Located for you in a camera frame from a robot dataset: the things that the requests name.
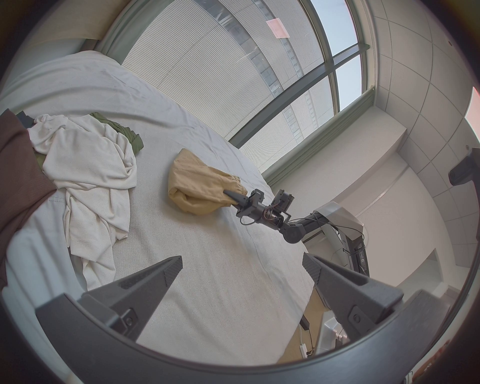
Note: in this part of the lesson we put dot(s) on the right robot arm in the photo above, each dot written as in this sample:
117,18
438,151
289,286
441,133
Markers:
337,217

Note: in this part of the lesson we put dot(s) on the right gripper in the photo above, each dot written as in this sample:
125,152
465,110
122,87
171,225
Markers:
255,212

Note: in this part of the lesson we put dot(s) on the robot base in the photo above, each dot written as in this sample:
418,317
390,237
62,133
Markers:
330,333

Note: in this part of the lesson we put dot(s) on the cream white garment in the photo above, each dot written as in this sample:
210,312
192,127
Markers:
93,168

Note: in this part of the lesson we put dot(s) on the bed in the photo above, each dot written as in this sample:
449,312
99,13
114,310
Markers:
206,243

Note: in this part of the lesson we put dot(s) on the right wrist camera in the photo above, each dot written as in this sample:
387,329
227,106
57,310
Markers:
257,196

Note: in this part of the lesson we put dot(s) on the olive green garment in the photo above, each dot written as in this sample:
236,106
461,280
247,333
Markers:
131,138

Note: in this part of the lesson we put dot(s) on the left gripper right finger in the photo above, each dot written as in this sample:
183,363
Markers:
356,303

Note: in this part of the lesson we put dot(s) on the black garment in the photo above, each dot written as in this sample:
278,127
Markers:
23,119

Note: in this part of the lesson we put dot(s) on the black plug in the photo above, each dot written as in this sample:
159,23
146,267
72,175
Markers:
304,323

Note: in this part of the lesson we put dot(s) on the pale grey garment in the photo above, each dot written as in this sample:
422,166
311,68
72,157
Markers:
41,247

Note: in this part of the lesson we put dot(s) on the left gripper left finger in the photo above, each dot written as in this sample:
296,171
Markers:
127,303

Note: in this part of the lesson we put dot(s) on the grey-green curtain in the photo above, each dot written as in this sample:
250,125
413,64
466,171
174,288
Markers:
120,33
318,140

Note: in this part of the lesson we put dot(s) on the window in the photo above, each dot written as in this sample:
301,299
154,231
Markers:
225,75

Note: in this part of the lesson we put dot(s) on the brown garment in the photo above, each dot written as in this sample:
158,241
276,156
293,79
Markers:
18,180

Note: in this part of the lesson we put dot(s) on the tan shorts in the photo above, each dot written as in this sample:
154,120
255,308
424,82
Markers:
195,180

